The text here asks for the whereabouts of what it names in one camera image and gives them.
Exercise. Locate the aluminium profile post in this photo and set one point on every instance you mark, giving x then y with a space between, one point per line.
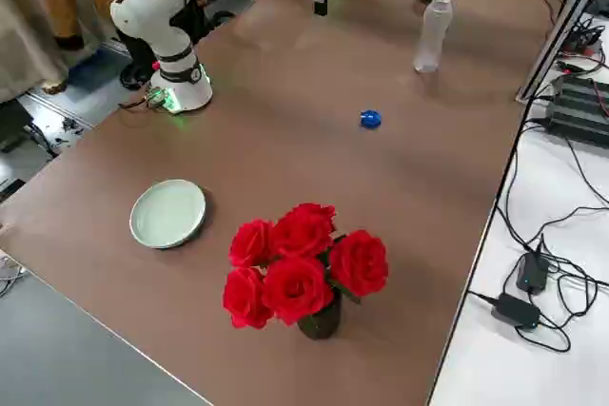
556 30

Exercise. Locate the red rose bouquet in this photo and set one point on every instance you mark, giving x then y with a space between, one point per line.
300 268

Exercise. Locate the black power supply box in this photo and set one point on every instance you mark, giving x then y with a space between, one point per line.
580 109

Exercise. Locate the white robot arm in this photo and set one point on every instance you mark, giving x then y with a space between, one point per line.
157 16

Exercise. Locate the transparent plastic bottle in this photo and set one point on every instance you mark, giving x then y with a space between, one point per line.
433 35

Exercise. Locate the black power adapter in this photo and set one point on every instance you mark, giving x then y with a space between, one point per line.
516 311
533 273

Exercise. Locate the pale green plate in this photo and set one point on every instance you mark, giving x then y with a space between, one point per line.
167 213

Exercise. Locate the blue bottle cap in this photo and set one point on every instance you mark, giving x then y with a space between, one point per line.
370 120

